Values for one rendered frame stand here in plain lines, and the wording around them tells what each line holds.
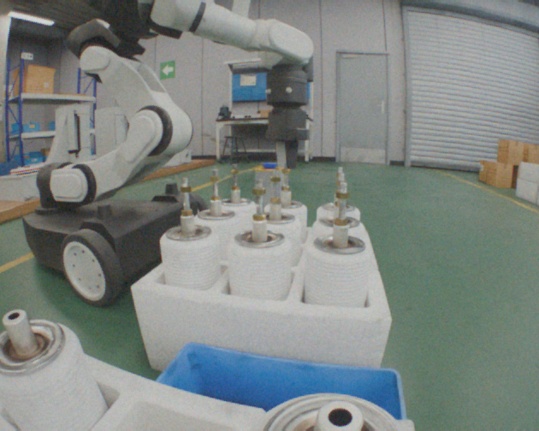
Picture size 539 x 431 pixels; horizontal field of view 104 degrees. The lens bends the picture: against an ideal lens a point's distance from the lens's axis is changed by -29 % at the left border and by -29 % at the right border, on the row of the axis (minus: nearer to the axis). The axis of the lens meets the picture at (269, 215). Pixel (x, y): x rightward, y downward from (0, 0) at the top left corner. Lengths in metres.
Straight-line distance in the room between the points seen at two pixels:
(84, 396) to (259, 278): 0.27
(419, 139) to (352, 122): 1.29
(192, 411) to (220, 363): 0.18
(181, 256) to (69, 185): 0.68
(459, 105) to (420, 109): 0.81
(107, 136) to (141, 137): 2.39
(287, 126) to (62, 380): 0.55
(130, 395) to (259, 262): 0.24
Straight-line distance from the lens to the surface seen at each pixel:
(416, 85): 5.73
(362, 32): 5.90
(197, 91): 6.30
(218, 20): 0.58
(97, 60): 0.98
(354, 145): 5.50
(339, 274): 0.39
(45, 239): 1.02
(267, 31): 0.60
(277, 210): 0.54
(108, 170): 0.97
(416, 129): 5.61
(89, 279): 0.81
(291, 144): 0.62
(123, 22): 0.96
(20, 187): 2.41
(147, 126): 0.80
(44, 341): 0.28
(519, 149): 4.17
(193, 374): 0.48
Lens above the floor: 0.40
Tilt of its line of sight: 15 degrees down
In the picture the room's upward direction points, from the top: straight up
